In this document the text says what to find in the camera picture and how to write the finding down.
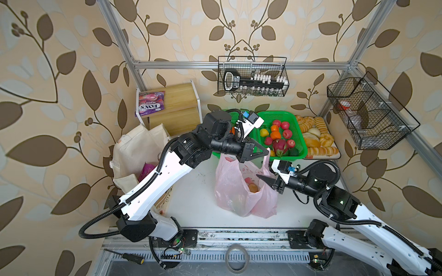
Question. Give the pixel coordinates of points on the black yellow screwdriver left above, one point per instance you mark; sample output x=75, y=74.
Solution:
x=139, y=260

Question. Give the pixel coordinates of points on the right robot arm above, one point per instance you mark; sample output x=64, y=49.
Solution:
x=387, y=250

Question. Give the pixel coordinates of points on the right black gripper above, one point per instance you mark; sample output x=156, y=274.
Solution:
x=274, y=183

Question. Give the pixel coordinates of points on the purple Fox's candy bag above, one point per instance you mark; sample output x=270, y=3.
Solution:
x=150, y=102

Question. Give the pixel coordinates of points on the back black wire basket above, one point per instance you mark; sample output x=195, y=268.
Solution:
x=257, y=76

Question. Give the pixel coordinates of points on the yellow lemon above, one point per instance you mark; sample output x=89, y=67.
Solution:
x=264, y=133

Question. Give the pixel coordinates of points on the right black wire basket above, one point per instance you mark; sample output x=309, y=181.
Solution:
x=375, y=118

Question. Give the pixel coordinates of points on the bread tray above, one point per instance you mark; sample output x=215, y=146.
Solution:
x=319, y=141

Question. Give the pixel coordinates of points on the brown potato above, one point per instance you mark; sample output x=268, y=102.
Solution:
x=253, y=188

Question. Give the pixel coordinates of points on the pink plastic grocery bag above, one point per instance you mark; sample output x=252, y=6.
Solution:
x=232, y=192

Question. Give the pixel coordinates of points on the left green vegetable basket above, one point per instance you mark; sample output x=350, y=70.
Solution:
x=241, y=125

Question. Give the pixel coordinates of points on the grey tape roll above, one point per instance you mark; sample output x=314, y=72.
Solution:
x=236, y=253

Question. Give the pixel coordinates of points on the orange fruit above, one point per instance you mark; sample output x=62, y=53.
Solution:
x=275, y=133

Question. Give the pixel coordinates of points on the magenta snack bag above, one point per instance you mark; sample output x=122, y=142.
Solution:
x=147, y=169

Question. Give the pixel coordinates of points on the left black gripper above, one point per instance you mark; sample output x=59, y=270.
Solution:
x=244, y=150

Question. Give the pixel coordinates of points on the cream canvas tote bag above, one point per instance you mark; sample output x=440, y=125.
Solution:
x=136, y=148

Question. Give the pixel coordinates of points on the pink dragon fruit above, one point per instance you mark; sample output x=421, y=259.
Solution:
x=280, y=147

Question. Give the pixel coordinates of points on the white wooden shelf rack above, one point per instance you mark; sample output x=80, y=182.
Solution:
x=182, y=111

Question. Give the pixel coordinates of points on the black wire basket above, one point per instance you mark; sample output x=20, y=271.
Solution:
x=375, y=118
x=257, y=76

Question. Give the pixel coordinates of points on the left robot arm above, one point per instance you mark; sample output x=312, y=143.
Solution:
x=132, y=215

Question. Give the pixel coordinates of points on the right green fruit basket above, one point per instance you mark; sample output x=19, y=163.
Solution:
x=289, y=130

